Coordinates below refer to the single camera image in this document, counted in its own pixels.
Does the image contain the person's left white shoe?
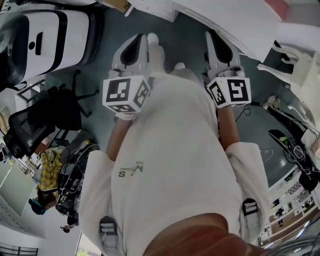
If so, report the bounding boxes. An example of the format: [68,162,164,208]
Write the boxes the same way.
[146,32,160,47]

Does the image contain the white wooden chair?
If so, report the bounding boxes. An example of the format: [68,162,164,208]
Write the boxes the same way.
[256,39,320,126]

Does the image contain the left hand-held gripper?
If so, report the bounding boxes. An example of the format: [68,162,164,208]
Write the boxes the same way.
[102,33,152,122]

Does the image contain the black office chair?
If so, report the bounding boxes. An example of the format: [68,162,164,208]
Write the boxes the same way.
[3,69,99,160]

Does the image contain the white case with black trim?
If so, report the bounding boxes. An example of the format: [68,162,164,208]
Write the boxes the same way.
[0,8,103,87]

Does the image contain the white drawer cabinet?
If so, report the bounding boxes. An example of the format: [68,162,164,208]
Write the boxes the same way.
[128,0,176,24]

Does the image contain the person's right forearm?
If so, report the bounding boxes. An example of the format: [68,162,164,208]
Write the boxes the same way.
[219,107,242,151]

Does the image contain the white table top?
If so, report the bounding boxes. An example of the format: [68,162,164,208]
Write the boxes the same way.
[172,0,282,64]

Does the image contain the person's white trousers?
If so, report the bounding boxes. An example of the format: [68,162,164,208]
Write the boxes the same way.
[147,44,201,85]

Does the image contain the person's white shirt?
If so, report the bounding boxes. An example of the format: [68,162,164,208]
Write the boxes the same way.
[78,71,271,256]

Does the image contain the black equipment pile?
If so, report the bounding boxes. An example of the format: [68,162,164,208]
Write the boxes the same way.
[56,143,101,219]

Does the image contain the brown cardboard box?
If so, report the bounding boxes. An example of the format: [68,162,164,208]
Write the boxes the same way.
[98,0,135,17]

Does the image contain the pink panel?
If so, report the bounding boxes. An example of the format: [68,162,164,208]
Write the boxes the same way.
[264,0,289,22]

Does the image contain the yellow plaid cloth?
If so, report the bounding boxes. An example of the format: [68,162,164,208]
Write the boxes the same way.
[37,147,64,199]

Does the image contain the person's left forearm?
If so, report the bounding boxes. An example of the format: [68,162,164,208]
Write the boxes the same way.
[105,119,131,161]

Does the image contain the black floor cable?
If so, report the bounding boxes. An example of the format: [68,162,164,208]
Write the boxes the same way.
[234,100,264,121]

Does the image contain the grey strap with buckle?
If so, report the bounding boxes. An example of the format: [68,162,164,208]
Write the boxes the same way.
[241,198,260,241]
[99,216,120,256]

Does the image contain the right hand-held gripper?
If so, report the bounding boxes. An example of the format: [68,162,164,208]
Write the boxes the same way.
[204,30,252,109]

